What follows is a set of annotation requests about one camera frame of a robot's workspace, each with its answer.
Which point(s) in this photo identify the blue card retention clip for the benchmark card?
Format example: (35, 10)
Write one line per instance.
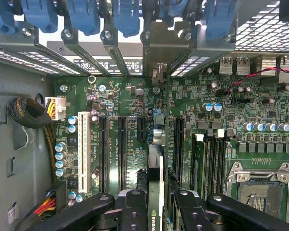
(39, 14)
(126, 16)
(2, 14)
(84, 16)
(174, 9)
(220, 21)

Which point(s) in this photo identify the grey power supply unit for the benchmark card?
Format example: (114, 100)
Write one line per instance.
(14, 168)

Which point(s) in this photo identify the green RAM stick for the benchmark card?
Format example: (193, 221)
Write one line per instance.
(198, 166)

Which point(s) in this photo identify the white power connector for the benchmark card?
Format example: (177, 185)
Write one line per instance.
(59, 108)

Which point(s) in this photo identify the short black expansion slot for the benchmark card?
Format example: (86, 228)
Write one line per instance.
(141, 128)

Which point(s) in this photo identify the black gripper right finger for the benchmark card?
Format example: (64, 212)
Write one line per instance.
(193, 214)

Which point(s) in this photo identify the CPU socket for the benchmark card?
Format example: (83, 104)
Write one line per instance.
(260, 192)

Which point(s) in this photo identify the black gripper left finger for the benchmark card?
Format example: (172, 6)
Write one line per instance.
(133, 214)

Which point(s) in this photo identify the green motherboard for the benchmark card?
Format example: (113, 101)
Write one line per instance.
(125, 101)

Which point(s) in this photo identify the white expansion slot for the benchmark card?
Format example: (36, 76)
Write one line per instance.
(83, 151)

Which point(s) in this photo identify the grey open PC case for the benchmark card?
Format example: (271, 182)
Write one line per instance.
(19, 149)

